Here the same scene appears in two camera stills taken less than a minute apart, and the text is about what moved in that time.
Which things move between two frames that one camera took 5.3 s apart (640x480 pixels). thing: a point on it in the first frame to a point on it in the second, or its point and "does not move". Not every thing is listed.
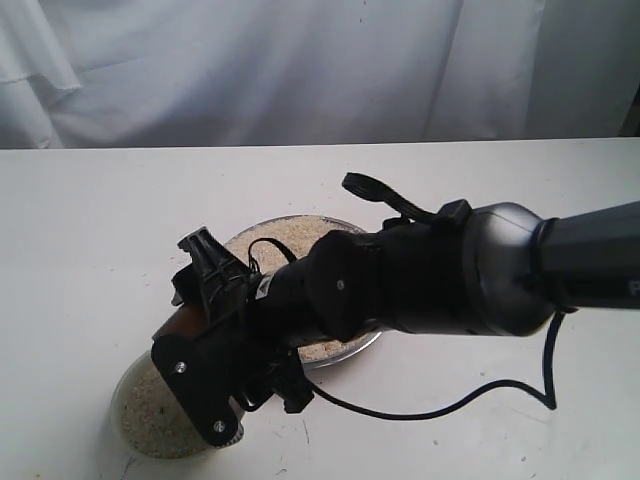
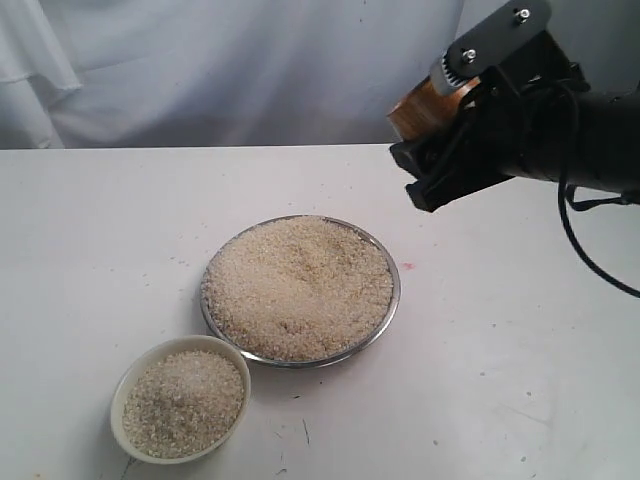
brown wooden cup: [186, 321] to [419, 117]
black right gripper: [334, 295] to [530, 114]
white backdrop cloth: [167, 73] does not move
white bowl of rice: [147, 416] does not move
